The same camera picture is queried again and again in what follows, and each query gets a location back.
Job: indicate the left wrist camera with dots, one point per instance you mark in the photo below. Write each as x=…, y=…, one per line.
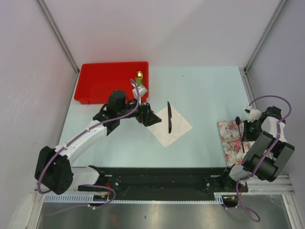
x=139, y=91

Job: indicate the red plastic bin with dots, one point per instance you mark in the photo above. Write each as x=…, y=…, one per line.
x=97, y=80

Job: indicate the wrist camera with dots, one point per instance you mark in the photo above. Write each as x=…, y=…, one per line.
x=253, y=114
x=139, y=91

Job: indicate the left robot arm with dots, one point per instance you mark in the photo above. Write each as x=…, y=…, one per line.
x=53, y=169

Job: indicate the floral tray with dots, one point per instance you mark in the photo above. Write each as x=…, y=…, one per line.
x=231, y=142

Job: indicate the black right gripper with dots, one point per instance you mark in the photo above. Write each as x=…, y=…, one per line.
x=247, y=136

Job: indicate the black plastic knife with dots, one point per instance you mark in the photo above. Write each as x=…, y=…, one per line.
x=169, y=117

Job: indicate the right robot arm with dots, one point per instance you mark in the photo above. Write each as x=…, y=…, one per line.
x=270, y=151

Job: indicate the aluminium frame rail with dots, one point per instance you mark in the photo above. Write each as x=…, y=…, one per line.
x=280, y=186

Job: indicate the white paper napkin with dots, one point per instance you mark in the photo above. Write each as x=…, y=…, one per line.
x=180, y=126

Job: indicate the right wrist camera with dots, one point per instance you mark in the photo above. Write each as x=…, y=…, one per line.
x=253, y=114

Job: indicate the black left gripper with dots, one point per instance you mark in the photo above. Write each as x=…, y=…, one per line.
x=146, y=116

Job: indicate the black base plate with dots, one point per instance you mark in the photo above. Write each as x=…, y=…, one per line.
x=163, y=184

